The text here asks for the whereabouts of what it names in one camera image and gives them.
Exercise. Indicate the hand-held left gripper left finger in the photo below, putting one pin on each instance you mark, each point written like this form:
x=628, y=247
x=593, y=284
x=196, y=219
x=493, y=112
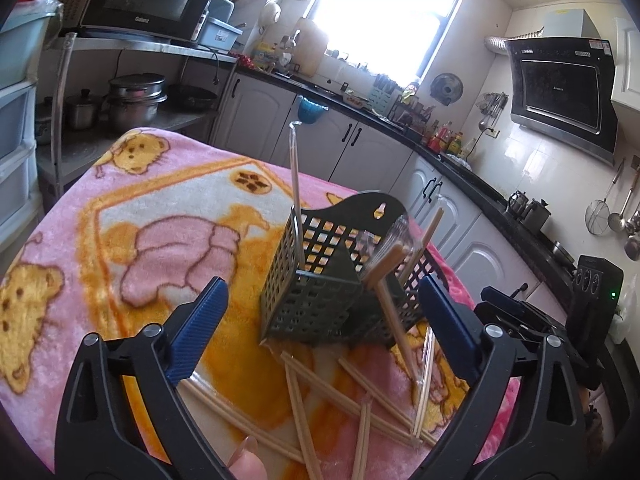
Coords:
x=197, y=332

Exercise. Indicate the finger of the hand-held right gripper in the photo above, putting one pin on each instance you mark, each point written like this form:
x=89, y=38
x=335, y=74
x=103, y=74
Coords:
x=520, y=312

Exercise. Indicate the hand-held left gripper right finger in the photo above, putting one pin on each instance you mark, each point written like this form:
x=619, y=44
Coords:
x=450, y=332

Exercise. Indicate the green plastic utensil basket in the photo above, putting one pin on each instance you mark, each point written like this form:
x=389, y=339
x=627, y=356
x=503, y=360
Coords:
x=310, y=305

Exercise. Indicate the pile of plastic-wrapped chopsticks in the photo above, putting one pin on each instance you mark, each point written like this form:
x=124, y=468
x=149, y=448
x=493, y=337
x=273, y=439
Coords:
x=299, y=410

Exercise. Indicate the person's left hand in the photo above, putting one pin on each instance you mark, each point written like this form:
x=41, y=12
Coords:
x=250, y=462

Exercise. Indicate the steel bowl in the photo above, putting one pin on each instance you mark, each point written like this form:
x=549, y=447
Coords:
x=564, y=254

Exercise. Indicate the steel slotted ladle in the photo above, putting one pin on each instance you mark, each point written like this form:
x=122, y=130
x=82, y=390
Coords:
x=616, y=221

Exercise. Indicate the steel kettle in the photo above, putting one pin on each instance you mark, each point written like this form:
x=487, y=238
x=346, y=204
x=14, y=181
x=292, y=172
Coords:
x=537, y=216

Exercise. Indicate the glass french press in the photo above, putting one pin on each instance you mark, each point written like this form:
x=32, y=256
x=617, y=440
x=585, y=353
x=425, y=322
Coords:
x=520, y=205

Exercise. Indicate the black kitchen countertop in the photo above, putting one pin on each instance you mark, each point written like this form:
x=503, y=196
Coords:
x=480, y=185

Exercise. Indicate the pink printed blanket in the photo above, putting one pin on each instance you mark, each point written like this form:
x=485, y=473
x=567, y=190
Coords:
x=150, y=200

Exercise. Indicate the row of sauce bottles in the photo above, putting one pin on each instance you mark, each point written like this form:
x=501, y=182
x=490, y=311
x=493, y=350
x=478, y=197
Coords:
x=450, y=142

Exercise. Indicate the white kitchen cabinets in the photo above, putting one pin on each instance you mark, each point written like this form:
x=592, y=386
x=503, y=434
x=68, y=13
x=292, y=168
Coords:
x=370, y=150

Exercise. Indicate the hanging kitchen tools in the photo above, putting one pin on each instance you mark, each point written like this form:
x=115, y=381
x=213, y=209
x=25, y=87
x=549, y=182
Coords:
x=492, y=107

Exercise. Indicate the black range hood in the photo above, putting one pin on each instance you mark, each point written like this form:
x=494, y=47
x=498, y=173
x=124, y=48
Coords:
x=555, y=90

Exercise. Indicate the black wok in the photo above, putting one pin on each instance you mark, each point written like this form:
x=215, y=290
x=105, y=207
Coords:
x=192, y=97

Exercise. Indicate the stacked steel pots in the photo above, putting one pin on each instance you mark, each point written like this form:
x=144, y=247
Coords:
x=135, y=105

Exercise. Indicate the white upper cabinet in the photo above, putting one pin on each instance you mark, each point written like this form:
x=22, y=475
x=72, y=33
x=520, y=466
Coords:
x=627, y=70

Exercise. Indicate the teal knife block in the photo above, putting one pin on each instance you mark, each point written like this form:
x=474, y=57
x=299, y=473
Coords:
x=382, y=97

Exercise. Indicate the small lidded steel pot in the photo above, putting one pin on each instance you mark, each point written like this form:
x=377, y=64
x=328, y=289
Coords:
x=82, y=112

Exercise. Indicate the blue hanging bin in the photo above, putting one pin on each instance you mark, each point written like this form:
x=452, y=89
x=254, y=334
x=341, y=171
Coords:
x=312, y=110

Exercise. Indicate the blue plastic drawer tower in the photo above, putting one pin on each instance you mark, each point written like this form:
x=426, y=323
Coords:
x=20, y=110

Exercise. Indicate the yellow food package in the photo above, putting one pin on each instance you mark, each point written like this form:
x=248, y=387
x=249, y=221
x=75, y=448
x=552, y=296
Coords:
x=266, y=55

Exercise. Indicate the steel shelf table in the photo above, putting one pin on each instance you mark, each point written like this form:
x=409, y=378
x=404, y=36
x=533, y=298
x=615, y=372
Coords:
x=150, y=49

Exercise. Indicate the grey-blue lidded crate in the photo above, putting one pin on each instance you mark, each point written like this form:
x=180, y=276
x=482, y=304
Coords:
x=220, y=34

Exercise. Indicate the large plastic jug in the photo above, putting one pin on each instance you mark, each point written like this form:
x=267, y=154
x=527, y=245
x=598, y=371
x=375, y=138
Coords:
x=311, y=47

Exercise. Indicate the pale blue plastic box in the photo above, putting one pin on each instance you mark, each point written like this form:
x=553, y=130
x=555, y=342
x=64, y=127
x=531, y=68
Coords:
x=221, y=9

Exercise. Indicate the white round hanging utensil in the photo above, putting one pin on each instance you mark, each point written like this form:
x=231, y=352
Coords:
x=272, y=12

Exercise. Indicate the kitchen window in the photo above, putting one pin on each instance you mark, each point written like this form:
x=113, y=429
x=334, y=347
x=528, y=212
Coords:
x=380, y=10

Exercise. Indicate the small black wall fan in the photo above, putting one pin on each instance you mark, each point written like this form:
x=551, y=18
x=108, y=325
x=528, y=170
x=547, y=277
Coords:
x=446, y=90

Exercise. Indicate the silver exhaust duct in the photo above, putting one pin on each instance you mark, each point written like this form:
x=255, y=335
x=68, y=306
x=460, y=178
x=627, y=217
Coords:
x=500, y=42

